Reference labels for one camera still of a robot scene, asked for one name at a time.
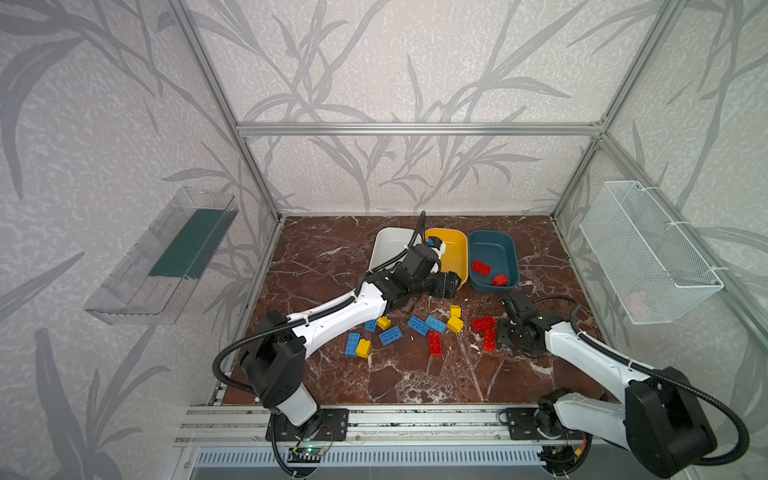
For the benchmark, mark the yellow brick lower centre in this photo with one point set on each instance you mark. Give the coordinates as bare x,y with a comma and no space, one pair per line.
455,324

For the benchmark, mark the red small brick top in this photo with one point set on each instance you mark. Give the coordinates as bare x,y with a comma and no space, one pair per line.
500,280

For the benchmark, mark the red brick wide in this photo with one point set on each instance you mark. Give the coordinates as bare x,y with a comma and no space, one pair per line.
483,324

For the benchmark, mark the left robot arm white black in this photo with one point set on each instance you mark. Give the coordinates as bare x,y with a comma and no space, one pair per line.
270,363

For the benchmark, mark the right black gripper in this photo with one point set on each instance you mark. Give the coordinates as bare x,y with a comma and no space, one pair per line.
516,307

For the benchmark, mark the white plastic bin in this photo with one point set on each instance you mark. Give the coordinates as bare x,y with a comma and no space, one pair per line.
389,243

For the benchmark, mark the yellow brick far left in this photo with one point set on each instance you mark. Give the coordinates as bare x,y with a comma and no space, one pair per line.
363,349

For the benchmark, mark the white wire mesh basket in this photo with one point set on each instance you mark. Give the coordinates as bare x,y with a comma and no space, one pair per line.
655,270

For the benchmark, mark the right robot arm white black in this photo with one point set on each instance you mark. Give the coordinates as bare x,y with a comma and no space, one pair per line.
657,415

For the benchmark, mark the yellow plastic bin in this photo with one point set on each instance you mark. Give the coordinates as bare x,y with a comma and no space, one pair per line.
456,255

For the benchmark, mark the right wiring bundle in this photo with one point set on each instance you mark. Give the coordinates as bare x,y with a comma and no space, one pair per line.
564,453

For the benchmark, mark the yellow slope brick small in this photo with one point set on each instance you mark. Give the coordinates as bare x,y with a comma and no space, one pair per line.
384,322

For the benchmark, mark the dark teal plastic bin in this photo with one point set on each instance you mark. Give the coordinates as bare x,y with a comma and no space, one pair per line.
496,249

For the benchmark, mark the clear plastic wall shelf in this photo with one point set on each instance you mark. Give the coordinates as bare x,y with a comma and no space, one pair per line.
155,280

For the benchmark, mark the aluminium front rail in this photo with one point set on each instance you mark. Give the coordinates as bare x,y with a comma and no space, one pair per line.
369,425

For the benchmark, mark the left circuit board with wires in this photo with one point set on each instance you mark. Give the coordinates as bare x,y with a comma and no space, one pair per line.
314,449

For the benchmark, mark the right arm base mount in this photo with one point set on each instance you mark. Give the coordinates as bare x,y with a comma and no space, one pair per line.
535,423

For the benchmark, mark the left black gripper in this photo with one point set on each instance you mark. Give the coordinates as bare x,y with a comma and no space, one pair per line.
443,284

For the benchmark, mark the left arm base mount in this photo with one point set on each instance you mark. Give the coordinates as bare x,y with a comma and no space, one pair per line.
280,429

